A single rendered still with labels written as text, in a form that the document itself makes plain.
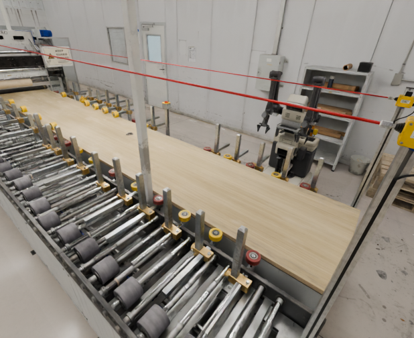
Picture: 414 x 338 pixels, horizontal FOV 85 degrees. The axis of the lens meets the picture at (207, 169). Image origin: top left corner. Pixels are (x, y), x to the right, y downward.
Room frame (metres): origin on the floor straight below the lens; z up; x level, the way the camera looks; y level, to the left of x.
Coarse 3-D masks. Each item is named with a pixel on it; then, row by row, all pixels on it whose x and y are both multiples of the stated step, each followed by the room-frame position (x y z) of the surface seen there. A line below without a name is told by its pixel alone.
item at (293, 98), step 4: (292, 96) 2.59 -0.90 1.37; (296, 96) 2.57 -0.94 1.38; (300, 96) 2.55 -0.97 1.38; (304, 96) 2.54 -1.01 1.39; (288, 100) 2.56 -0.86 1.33; (292, 100) 2.54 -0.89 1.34; (296, 100) 2.53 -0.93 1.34; (300, 100) 2.51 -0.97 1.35; (304, 100) 2.49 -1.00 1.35; (296, 104) 2.49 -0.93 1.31; (300, 104) 2.47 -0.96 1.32; (304, 104) 2.46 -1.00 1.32; (288, 108) 2.59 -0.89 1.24; (292, 108) 2.55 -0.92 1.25; (296, 108) 2.51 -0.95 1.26
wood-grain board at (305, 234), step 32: (0, 96) 3.69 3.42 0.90; (32, 96) 3.79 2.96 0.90; (64, 128) 2.47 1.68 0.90; (96, 128) 2.52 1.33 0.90; (128, 128) 2.57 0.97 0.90; (128, 160) 1.79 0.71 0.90; (160, 160) 1.82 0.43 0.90; (192, 160) 1.85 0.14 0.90; (224, 160) 1.88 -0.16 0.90; (160, 192) 1.33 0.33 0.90; (192, 192) 1.35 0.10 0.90; (224, 192) 1.37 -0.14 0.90; (256, 192) 1.39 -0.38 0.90; (288, 192) 1.42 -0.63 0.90; (224, 224) 1.05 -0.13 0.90; (256, 224) 1.06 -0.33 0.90; (288, 224) 1.07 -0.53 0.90; (320, 224) 1.09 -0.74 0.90; (352, 224) 1.11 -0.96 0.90; (288, 256) 0.83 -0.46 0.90; (320, 256) 0.84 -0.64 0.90; (320, 288) 0.65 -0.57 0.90
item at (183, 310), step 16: (64, 192) 1.48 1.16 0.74; (80, 192) 1.49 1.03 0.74; (112, 224) 1.15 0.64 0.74; (160, 224) 1.17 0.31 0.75; (128, 256) 0.90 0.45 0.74; (144, 272) 0.80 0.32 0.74; (192, 304) 0.63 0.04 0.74; (240, 304) 0.65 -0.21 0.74; (272, 304) 0.66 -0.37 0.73; (176, 320) 0.56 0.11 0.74; (256, 320) 0.58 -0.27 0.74; (160, 336) 0.49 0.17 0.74; (224, 336) 0.50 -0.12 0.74
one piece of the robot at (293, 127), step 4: (284, 120) 2.59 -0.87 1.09; (288, 120) 2.57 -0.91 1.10; (280, 124) 2.59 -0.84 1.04; (284, 124) 2.58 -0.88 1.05; (288, 124) 2.55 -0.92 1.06; (292, 124) 2.53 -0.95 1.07; (296, 124) 2.50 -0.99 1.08; (300, 124) 2.47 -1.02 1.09; (276, 128) 2.56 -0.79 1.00; (280, 128) 2.53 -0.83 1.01; (284, 128) 2.49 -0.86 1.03; (288, 128) 2.47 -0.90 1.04; (292, 128) 2.48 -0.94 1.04; (296, 128) 2.48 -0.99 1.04; (276, 132) 2.57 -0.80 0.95; (288, 132) 2.55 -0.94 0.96; (292, 132) 2.52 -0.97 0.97; (296, 132) 2.42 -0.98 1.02; (276, 136) 2.59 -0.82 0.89; (296, 140) 2.41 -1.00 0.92
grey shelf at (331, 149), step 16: (304, 80) 4.02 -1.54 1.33; (336, 80) 3.99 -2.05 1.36; (352, 80) 3.85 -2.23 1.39; (368, 80) 3.43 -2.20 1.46; (320, 96) 4.09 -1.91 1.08; (336, 96) 3.95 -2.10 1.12; (352, 96) 3.44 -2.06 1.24; (352, 112) 3.76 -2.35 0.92; (336, 128) 3.85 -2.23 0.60; (320, 144) 3.95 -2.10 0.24; (336, 144) 3.80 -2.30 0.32; (336, 160) 3.37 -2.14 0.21
